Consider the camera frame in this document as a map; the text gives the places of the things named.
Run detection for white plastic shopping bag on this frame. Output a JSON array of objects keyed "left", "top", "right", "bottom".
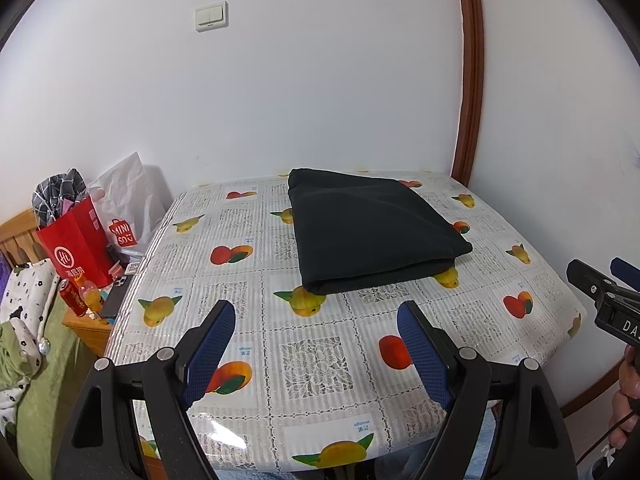
[{"left": 87, "top": 151, "right": 173, "bottom": 256}]

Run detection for red paper bag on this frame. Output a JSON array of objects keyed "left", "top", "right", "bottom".
[{"left": 35, "top": 196, "right": 117, "bottom": 288}]

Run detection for wooden headboard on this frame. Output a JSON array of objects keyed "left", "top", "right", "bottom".
[{"left": 0, "top": 208, "right": 43, "bottom": 266}]

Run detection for brown wooden door frame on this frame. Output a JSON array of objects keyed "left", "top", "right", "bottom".
[{"left": 450, "top": 0, "right": 486, "bottom": 186}]

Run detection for black sweatshirt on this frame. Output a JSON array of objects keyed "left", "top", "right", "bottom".
[{"left": 287, "top": 167, "right": 473, "bottom": 297}]

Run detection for red drink can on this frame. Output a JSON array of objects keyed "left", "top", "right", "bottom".
[{"left": 58, "top": 280, "right": 88, "bottom": 318}]

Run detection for wooden nightstand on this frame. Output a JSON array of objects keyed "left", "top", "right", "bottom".
[{"left": 62, "top": 307, "right": 117, "bottom": 356}]

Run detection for white wall light switch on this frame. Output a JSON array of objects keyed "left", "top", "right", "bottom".
[{"left": 194, "top": 1, "right": 230, "bottom": 33}]

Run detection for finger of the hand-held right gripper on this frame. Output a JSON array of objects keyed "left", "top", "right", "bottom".
[
  {"left": 566, "top": 259, "right": 621, "bottom": 306},
  {"left": 611, "top": 257, "right": 640, "bottom": 292}
]

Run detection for wooden baseboard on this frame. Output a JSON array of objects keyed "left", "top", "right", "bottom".
[{"left": 560, "top": 355, "right": 626, "bottom": 417}]

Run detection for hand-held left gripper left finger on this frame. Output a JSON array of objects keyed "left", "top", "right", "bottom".
[{"left": 52, "top": 300, "right": 237, "bottom": 480}]

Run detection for orange juice bottle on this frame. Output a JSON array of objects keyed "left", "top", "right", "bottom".
[{"left": 77, "top": 276, "right": 106, "bottom": 317}]

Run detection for person's right hand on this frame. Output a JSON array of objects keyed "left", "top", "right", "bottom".
[{"left": 609, "top": 347, "right": 640, "bottom": 451}]

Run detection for green blanket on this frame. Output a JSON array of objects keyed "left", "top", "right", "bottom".
[{"left": 0, "top": 300, "right": 98, "bottom": 461}]

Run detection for fruit print tablecloth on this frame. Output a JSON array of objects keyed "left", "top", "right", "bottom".
[{"left": 105, "top": 172, "right": 587, "bottom": 476}]

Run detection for thin black cable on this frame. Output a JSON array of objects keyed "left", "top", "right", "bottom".
[{"left": 575, "top": 410, "right": 640, "bottom": 466}]

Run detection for grey plaid cloth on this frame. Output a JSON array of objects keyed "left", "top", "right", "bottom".
[{"left": 31, "top": 168, "right": 90, "bottom": 226}]

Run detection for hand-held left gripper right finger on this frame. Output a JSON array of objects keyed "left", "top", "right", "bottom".
[{"left": 396, "top": 300, "right": 573, "bottom": 480}]

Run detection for black phone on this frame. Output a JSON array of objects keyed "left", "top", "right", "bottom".
[{"left": 100, "top": 276, "right": 135, "bottom": 320}]

